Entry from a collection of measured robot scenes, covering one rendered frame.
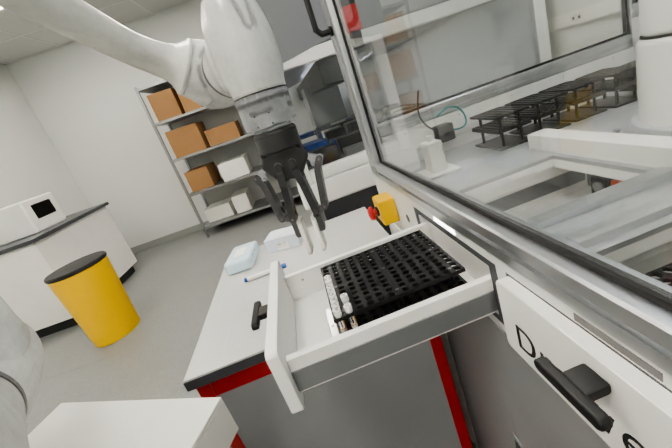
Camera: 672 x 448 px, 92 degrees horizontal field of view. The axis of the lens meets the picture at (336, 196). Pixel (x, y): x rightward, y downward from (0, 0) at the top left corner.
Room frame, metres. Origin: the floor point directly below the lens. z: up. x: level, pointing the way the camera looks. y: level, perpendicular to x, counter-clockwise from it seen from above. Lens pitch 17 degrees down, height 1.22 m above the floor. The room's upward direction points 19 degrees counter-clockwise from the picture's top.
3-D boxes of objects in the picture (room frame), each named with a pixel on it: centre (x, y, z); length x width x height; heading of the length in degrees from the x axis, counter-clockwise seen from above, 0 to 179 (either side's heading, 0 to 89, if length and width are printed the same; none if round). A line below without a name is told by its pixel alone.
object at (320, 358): (0.53, -0.05, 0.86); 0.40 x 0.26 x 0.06; 94
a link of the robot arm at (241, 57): (0.59, 0.07, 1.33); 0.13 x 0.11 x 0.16; 31
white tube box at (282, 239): (1.13, 0.23, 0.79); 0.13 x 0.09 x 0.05; 78
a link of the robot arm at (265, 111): (0.57, 0.06, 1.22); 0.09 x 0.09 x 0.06
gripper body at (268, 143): (0.57, 0.06, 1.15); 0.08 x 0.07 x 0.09; 83
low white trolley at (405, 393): (0.92, 0.17, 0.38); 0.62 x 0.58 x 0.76; 4
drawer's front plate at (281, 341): (0.51, 0.16, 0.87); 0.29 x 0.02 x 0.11; 4
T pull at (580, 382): (0.22, -0.15, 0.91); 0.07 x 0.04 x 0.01; 4
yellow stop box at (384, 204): (0.86, -0.12, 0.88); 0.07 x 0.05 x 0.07; 4
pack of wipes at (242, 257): (1.11, 0.39, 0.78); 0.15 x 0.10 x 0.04; 178
